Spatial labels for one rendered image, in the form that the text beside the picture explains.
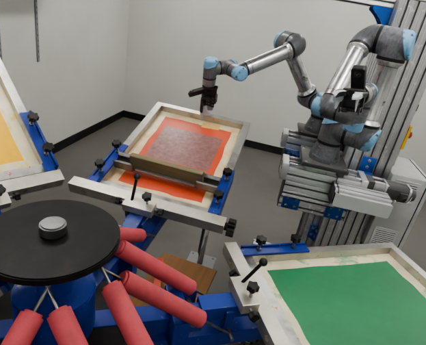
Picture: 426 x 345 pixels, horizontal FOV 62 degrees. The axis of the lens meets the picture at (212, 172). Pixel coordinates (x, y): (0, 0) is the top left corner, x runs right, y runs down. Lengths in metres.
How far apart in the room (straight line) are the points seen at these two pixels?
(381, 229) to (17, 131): 1.91
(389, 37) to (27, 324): 1.57
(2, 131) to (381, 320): 1.66
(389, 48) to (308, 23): 3.48
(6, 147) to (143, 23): 4.16
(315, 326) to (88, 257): 0.81
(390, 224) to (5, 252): 1.87
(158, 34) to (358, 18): 2.69
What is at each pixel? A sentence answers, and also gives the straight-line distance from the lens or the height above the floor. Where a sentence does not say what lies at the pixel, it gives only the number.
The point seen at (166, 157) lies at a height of 1.12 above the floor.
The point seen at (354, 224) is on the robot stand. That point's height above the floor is 0.87.
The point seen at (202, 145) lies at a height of 1.17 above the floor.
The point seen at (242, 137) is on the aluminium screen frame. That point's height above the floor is 1.23.
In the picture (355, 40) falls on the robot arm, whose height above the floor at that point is 1.82.
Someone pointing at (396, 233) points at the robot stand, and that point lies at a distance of 2.24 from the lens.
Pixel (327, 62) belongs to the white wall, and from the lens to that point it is 5.16.
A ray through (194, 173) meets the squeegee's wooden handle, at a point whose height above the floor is 1.17.
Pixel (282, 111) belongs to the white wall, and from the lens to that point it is 5.27.
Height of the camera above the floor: 1.87
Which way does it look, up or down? 25 degrees down
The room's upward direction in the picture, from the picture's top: 10 degrees clockwise
